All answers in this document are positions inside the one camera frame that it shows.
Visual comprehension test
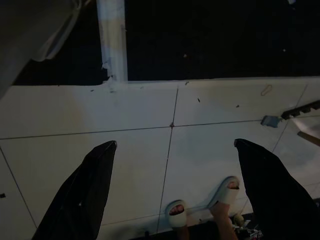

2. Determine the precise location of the tan rubber band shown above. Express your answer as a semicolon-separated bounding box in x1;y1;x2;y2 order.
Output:
260;84;273;96

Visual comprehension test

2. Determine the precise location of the small clutter heap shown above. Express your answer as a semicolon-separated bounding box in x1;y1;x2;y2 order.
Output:
231;214;263;240

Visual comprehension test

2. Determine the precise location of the black toothed bar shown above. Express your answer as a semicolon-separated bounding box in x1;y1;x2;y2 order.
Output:
281;99;320;120

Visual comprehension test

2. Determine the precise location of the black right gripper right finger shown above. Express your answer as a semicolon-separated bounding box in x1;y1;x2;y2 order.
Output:
233;138;320;240

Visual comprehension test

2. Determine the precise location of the white table leg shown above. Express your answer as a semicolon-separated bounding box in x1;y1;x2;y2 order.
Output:
96;0;129;85

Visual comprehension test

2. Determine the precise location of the wooden stick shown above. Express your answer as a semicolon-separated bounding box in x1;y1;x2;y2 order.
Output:
297;131;320;148

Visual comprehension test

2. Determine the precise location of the white cloth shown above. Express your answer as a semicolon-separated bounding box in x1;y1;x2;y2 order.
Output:
0;0;88;99

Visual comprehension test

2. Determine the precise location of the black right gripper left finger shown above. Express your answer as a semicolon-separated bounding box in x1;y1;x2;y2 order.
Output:
31;140;118;240

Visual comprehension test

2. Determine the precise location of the white slipper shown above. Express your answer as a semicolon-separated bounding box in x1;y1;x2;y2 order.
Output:
166;199;188;228
208;175;241;208

